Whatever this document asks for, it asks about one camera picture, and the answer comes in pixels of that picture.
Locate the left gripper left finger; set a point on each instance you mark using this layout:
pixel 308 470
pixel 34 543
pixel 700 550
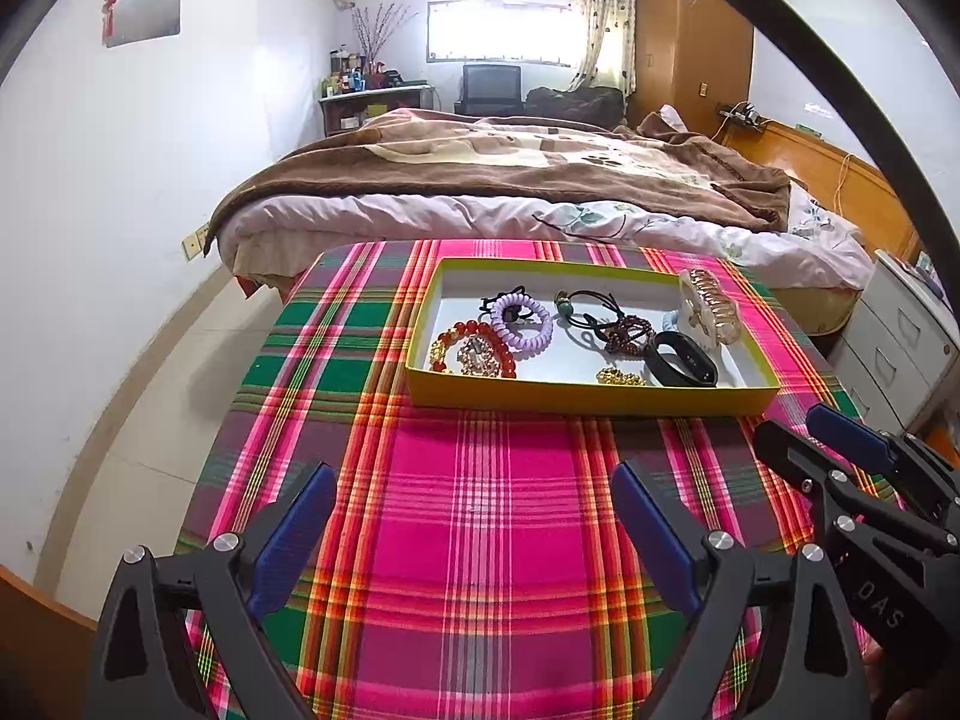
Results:
pixel 142 664

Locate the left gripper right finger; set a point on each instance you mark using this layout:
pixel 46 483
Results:
pixel 808 663

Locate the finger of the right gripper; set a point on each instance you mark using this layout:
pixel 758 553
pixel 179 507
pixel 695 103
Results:
pixel 795 449
pixel 859 444

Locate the rose gold hair claw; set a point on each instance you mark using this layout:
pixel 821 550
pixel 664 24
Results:
pixel 707 313

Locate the black fitness band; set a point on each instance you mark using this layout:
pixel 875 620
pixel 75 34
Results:
pixel 676 360

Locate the grey drawer nightstand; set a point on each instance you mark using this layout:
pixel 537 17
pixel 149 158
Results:
pixel 897 357

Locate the wooden headboard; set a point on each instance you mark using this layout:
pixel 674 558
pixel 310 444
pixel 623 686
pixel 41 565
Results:
pixel 838 180

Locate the plaid pink tablecloth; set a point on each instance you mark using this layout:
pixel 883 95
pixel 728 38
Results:
pixel 474 566

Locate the yellow shallow tray box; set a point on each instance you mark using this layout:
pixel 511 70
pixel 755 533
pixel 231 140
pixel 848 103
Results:
pixel 574 375

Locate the wooden wardrobe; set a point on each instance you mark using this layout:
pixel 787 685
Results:
pixel 695 55

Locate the black office chair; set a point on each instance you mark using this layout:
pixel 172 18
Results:
pixel 490 89

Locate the patterned curtain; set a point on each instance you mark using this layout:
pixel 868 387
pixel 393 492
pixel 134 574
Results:
pixel 605 44

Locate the bed with brown blanket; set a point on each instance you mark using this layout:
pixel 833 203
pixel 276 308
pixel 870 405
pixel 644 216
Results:
pixel 426 174

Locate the cluttered desk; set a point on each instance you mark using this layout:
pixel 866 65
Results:
pixel 344 112

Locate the dried branch bouquet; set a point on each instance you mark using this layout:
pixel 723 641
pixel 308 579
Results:
pixel 373 28

